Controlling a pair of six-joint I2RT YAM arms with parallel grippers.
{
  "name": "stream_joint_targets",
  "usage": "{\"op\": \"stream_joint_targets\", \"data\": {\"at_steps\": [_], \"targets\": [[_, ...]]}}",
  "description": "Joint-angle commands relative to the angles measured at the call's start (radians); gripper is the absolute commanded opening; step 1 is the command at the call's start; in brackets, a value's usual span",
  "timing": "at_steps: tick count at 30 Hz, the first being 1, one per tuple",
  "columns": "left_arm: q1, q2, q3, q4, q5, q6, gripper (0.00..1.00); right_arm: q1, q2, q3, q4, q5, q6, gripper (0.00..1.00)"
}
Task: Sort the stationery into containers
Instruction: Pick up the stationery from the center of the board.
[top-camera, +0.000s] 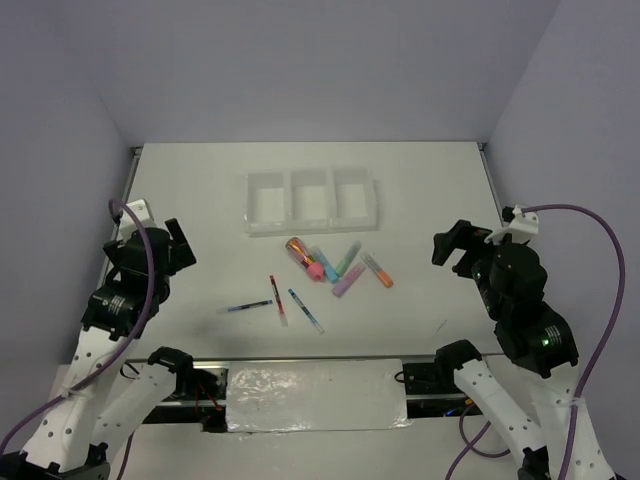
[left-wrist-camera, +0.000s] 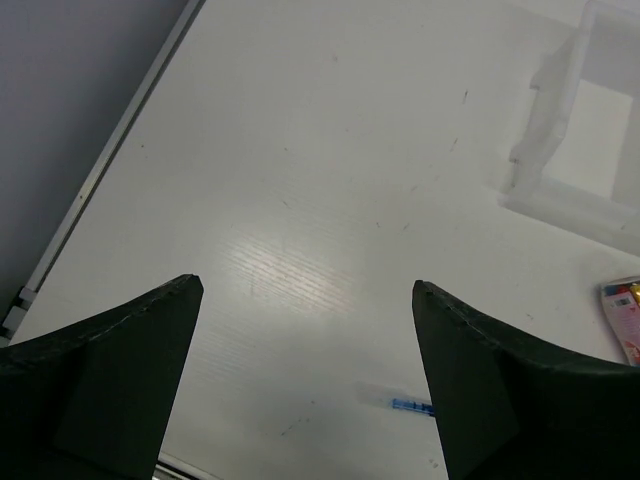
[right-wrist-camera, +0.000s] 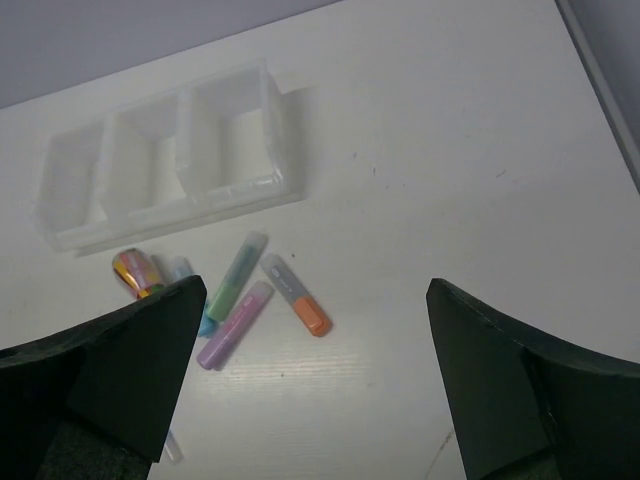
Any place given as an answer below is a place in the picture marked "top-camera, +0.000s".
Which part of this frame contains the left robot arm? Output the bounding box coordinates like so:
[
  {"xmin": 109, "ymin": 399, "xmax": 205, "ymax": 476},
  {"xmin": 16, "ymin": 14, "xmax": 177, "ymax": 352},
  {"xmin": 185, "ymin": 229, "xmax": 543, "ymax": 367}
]
[{"xmin": 1, "ymin": 219, "xmax": 196, "ymax": 479}]

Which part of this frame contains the blue highlighter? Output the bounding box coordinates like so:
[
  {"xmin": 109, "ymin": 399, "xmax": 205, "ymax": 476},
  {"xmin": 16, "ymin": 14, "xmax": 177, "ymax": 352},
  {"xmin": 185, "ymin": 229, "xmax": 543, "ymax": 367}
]
[{"xmin": 311, "ymin": 246, "xmax": 340, "ymax": 284}]

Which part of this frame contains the silver tape sheet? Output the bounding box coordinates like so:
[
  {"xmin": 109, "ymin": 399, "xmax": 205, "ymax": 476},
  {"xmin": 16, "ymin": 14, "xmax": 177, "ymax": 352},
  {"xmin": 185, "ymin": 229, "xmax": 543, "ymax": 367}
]
[{"xmin": 226, "ymin": 359, "xmax": 411, "ymax": 433}]

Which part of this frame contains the white three-compartment tray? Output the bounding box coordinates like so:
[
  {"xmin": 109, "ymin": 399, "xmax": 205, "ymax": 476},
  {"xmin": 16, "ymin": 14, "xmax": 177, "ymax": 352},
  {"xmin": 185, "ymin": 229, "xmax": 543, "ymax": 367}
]
[{"xmin": 244, "ymin": 167, "xmax": 378, "ymax": 237}]

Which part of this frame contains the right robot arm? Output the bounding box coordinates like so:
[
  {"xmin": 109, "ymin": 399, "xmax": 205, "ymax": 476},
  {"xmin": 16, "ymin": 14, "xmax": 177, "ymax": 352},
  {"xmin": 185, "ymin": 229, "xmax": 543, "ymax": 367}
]
[{"xmin": 432, "ymin": 217, "xmax": 616, "ymax": 479}]

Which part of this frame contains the orange highlighter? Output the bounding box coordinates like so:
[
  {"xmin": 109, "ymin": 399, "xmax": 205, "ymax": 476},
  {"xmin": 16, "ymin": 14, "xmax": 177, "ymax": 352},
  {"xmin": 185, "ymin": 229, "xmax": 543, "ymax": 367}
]
[{"xmin": 361, "ymin": 252, "xmax": 394, "ymax": 288}]

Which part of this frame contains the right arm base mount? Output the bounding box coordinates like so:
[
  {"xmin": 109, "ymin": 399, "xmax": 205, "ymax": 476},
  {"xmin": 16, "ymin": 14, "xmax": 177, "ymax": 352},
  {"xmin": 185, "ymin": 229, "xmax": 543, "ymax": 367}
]
[{"xmin": 394, "ymin": 356, "xmax": 468, "ymax": 420}]

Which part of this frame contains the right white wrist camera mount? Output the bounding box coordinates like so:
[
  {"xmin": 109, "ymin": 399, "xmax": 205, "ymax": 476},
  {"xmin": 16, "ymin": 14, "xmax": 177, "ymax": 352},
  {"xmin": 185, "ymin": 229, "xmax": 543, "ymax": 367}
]
[{"xmin": 484, "ymin": 205, "xmax": 540, "ymax": 245}]

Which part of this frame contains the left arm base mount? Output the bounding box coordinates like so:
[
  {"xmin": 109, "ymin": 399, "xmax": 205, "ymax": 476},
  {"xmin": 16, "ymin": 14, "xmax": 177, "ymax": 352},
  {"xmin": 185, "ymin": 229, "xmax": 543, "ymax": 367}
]
[{"xmin": 144, "ymin": 369, "xmax": 227, "ymax": 433}]

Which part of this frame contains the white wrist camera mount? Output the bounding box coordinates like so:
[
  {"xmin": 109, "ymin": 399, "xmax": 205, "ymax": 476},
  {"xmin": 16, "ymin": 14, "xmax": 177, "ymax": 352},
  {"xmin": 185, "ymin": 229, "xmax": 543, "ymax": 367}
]
[
  {"xmin": 109, "ymin": 199, "xmax": 155, "ymax": 229},
  {"xmin": 484, "ymin": 205, "xmax": 540, "ymax": 245}
]

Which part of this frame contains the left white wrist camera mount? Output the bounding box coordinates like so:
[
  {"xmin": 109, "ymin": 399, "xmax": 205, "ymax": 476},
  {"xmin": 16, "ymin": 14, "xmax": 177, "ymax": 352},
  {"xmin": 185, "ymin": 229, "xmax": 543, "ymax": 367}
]
[{"xmin": 109, "ymin": 199, "xmax": 155, "ymax": 229}]

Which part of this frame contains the red pen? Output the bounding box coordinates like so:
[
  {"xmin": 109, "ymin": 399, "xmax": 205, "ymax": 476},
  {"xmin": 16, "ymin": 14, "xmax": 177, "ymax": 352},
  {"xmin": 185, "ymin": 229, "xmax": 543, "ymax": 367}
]
[{"xmin": 269, "ymin": 274, "xmax": 288, "ymax": 327}]

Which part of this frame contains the blue pen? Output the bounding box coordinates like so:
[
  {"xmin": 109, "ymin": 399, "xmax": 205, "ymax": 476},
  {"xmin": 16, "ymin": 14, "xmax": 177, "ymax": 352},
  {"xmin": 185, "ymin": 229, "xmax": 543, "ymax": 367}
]
[
  {"xmin": 288, "ymin": 288, "xmax": 325, "ymax": 335},
  {"xmin": 216, "ymin": 299, "xmax": 273, "ymax": 314}
]

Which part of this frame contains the purple highlighter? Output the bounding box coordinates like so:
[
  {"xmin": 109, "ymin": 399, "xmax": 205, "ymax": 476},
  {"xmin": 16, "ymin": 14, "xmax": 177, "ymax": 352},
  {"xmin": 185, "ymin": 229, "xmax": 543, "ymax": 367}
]
[{"xmin": 332, "ymin": 262, "xmax": 366, "ymax": 298}]

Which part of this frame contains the green highlighter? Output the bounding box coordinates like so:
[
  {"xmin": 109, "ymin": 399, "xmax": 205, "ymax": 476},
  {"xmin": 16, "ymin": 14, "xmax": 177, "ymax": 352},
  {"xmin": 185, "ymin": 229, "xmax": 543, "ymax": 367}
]
[{"xmin": 335, "ymin": 240, "xmax": 362, "ymax": 277}]

